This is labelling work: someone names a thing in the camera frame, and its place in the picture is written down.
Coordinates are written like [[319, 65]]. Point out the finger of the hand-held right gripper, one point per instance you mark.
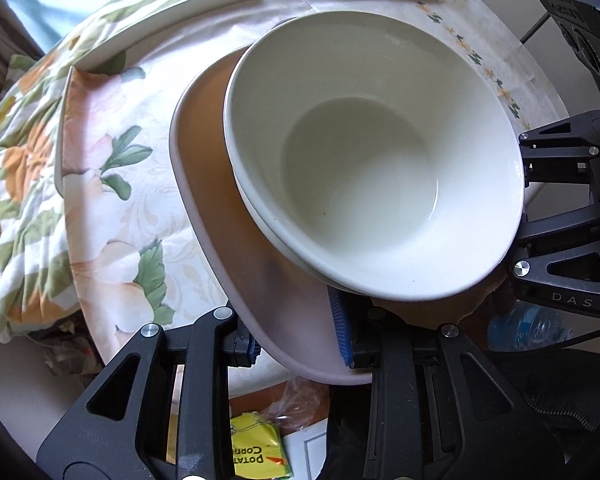
[[565, 135], [570, 230]]

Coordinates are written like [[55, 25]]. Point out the cream floral tablecloth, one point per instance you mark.
[[130, 210]]

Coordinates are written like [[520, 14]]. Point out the pink plate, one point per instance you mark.
[[280, 290]]

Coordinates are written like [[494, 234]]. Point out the white flared bowl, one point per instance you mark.
[[355, 160], [280, 251]]

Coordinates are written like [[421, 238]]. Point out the brown curtain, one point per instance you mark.
[[5, 50]]

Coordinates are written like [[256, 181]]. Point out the clear water bottle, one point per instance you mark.
[[525, 325]]

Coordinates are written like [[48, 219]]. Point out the yellow snack packet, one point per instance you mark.
[[260, 440]]

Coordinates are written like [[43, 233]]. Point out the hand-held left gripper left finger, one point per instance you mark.
[[252, 352]]

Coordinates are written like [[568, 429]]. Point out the light blue sheer curtain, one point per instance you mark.
[[45, 0]]

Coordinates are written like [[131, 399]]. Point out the clear plastic bag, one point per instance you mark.
[[300, 405]]

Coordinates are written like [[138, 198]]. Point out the floral blanket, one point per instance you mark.
[[25, 160]]

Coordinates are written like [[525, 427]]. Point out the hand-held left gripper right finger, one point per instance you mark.
[[340, 325]]

